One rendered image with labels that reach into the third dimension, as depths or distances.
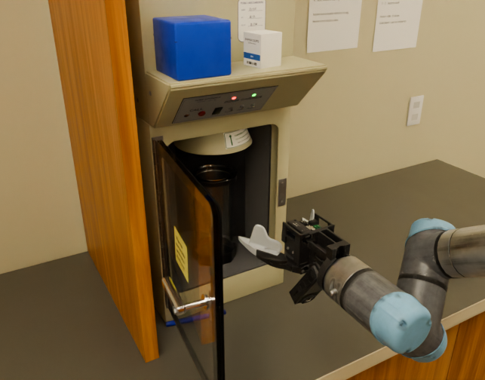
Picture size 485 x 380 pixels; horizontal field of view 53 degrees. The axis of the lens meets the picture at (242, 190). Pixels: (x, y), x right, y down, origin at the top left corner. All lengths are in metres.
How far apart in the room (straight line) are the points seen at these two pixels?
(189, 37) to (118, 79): 0.13
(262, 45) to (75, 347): 0.73
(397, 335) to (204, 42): 0.52
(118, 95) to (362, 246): 0.90
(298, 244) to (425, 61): 1.31
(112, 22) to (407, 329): 0.60
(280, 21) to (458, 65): 1.24
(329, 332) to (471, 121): 1.42
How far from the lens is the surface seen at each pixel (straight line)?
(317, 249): 0.79
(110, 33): 0.79
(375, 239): 1.50
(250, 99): 0.93
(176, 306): 0.77
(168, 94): 0.81
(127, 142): 0.83
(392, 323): 0.69
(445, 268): 0.80
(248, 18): 0.98
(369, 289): 0.72
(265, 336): 1.12
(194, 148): 1.04
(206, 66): 0.83
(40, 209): 1.41
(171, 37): 0.81
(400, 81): 1.93
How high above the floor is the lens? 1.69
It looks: 25 degrees down
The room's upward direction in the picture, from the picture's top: straight up
